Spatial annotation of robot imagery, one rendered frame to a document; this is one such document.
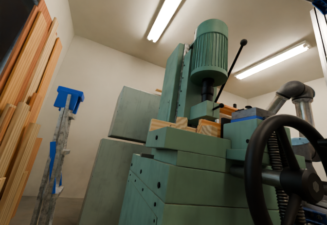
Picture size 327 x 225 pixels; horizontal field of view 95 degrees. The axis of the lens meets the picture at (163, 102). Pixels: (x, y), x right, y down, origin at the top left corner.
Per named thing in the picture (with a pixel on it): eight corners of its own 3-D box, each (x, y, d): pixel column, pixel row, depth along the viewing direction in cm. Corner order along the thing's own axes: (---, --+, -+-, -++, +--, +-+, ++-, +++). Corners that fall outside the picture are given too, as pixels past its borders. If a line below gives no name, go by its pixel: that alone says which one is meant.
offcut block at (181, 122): (185, 131, 46) (187, 117, 47) (174, 129, 47) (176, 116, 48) (186, 133, 49) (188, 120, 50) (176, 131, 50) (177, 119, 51)
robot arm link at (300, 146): (281, 157, 94) (279, 135, 98) (294, 159, 98) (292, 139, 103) (304, 159, 83) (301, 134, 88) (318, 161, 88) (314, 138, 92)
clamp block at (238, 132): (257, 150, 39) (255, 117, 42) (221, 149, 52) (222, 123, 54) (295, 158, 44) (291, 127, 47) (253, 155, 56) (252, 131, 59)
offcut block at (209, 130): (207, 138, 53) (207, 128, 54) (217, 138, 50) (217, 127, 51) (200, 135, 50) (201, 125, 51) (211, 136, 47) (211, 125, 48)
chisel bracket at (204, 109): (205, 119, 61) (207, 99, 64) (188, 123, 74) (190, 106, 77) (220, 122, 64) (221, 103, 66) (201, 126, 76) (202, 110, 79)
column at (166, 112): (161, 159, 74) (178, 41, 97) (149, 156, 94) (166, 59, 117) (200, 164, 80) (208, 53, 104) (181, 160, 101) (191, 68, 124)
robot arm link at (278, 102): (298, 79, 98) (253, 137, 115) (308, 84, 101) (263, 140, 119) (282, 74, 108) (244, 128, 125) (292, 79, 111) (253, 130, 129)
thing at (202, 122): (200, 137, 55) (201, 118, 57) (197, 138, 56) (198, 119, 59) (248, 147, 61) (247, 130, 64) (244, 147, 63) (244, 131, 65)
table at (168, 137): (178, 148, 32) (181, 120, 34) (144, 146, 59) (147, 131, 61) (342, 178, 49) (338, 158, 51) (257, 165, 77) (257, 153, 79)
